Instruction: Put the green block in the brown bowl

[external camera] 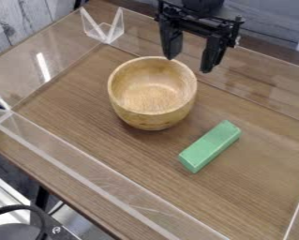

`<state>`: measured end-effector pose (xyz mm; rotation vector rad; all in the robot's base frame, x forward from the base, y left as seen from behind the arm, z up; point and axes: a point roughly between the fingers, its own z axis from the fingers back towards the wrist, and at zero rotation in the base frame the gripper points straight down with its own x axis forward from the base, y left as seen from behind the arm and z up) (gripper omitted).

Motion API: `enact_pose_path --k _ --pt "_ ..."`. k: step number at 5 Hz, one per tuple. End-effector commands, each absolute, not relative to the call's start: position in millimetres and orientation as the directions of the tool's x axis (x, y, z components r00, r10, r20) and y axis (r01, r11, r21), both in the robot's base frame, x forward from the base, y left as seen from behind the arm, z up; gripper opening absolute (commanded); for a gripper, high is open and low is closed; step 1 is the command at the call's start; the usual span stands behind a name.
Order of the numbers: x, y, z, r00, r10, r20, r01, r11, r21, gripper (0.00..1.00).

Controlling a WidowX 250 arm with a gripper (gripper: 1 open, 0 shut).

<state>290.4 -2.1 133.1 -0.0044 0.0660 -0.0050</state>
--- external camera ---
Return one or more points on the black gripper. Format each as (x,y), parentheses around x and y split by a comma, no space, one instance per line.
(207,19)

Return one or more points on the green rectangular block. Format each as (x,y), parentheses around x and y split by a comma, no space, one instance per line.
(196,156)

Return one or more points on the brown wooden bowl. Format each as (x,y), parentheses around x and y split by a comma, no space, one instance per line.
(152,92)

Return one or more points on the black table leg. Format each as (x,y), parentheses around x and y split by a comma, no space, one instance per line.
(41,198)

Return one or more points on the clear acrylic tray wall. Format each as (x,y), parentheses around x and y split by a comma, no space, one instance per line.
(116,173)

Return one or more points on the black metal bracket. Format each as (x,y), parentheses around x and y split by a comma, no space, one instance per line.
(56,231)

